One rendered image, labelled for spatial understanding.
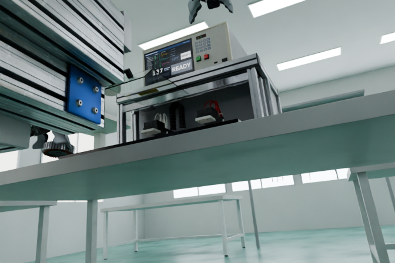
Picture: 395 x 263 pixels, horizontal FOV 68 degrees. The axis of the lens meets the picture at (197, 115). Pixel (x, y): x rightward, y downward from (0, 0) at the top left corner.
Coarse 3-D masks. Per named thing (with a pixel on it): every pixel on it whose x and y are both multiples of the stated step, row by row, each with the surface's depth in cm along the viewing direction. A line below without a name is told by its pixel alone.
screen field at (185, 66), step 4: (188, 60) 130; (176, 64) 132; (180, 64) 131; (184, 64) 130; (188, 64) 130; (172, 68) 133; (176, 68) 132; (180, 68) 131; (184, 68) 130; (188, 68) 129; (172, 72) 132; (176, 72) 131; (180, 72) 130
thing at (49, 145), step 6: (48, 144) 106; (54, 144) 106; (60, 144) 106; (42, 150) 107; (48, 150) 105; (54, 150) 106; (60, 150) 106; (66, 150) 107; (72, 150) 109; (48, 156) 111; (54, 156) 112
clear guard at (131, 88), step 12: (144, 72) 106; (156, 72) 110; (120, 84) 105; (132, 84) 118; (144, 84) 119; (156, 84) 120; (168, 84) 121; (132, 96) 130; (144, 96) 131; (156, 96) 132
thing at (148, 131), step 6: (156, 120) 119; (144, 126) 121; (150, 126) 119; (156, 126) 118; (162, 126) 122; (144, 132) 117; (150, 132) 118; (156, 132) 119; (162, 132) 123; (168, 132) 125
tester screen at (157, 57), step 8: (168, 48) 137; (176, 48) 135; (184, 48) 133; (152, 56) 140; (160, 56) 137; (168, 56) 135; (152, 64) 138; (160, 64) 136; (168, 64) 134; (184, 72) 129
